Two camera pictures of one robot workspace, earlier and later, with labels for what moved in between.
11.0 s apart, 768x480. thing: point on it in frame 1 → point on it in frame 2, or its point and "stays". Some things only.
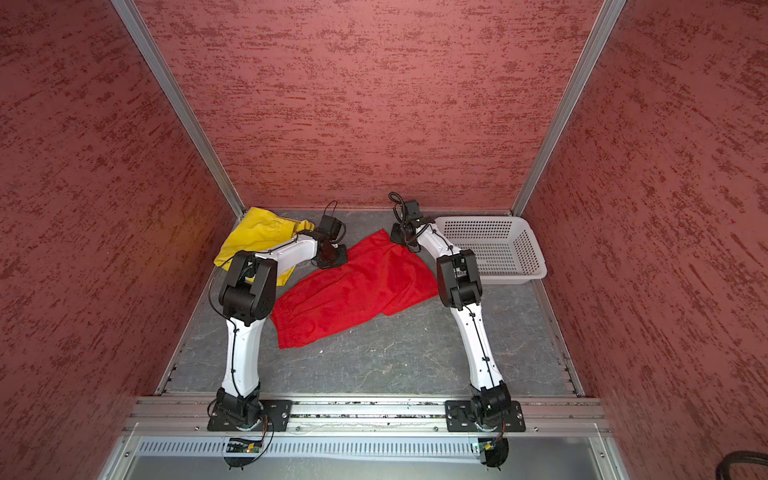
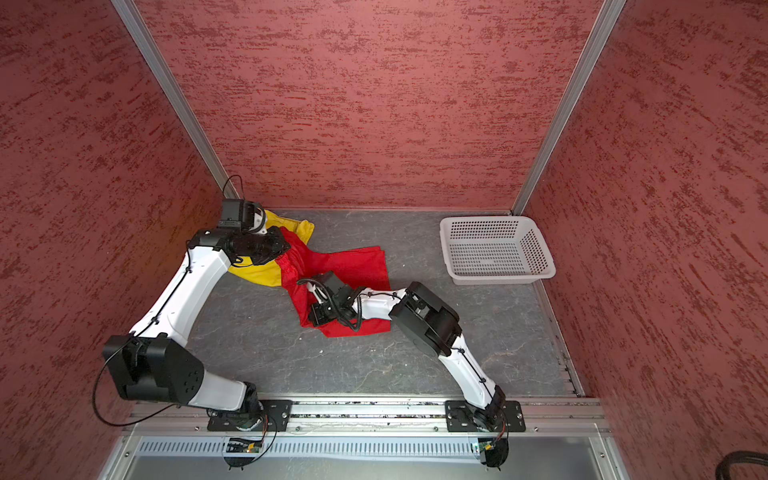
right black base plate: [460, 417] stays
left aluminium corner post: [137, 25] stays
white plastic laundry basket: [507, 248] stays
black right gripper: [398, 237] → [320, 317]
